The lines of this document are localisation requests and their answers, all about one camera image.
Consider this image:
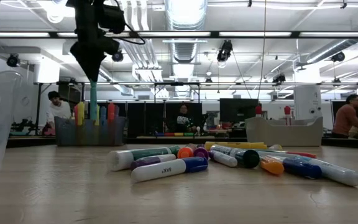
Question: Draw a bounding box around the black background frame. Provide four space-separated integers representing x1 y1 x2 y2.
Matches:
32 81 358 105

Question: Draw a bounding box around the row of coloured blocks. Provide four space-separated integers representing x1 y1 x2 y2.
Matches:
155 131 195 137

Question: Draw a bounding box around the light blue highlighter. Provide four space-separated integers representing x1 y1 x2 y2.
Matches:
99 105 108 126

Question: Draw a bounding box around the silver ventilation duct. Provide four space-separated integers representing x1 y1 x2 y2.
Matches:
165 0 208 65

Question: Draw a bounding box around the white green-capped marker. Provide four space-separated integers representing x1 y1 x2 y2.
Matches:
106 145 181 172

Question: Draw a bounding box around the purple marker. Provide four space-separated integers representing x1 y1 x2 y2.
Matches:
193 143 210 161

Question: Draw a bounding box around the thin white red-capped marker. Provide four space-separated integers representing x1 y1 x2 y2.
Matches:
286 151 318 159

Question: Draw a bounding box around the thin orange marker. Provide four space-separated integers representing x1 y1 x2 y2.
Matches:
259 155 285 176

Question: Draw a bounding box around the slim red marker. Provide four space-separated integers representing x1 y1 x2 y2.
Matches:
108 103 116 126

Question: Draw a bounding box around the orange-pink marker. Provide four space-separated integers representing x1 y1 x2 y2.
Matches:
177 143 198 159

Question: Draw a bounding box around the black monitor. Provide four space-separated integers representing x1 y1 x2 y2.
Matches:
219 98 262 123

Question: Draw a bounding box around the dark grey plastic bin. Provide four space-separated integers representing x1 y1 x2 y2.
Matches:
53 115 129 147

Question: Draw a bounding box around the black overhead beam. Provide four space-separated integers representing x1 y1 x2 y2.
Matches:
0 30 358 40

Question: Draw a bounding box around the light grey plastic bin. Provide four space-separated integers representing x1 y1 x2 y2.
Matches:
244 116 324 147

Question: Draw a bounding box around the black hanging spotlight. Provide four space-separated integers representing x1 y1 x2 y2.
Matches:
330 50 346 63
271 73 287 85
6 53 21 68
112 50 125 63
216 39 234 63

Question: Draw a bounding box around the white purple-capped marker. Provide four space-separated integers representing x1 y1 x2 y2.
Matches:
130 153 178 170

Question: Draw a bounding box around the dark green-capped marker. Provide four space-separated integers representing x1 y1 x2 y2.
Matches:
209 144 261 169

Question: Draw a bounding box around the black metal table frame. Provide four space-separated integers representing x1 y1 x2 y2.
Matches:
6 135 358 150

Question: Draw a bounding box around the thin dark blue marker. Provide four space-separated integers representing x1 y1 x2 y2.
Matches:
282 157 323 180

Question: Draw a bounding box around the white blue-capped marker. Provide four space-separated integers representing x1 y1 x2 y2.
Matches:
131 156 209 183

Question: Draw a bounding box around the white pillar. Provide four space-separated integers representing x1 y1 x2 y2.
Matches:
293 85 323 121

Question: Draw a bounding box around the thin white light-blue marker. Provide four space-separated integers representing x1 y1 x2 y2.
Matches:
292 154 358 188

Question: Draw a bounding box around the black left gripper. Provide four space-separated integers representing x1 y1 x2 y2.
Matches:
65 0 127 83

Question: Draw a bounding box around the slim teal marker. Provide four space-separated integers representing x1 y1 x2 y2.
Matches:
89 80 98 121

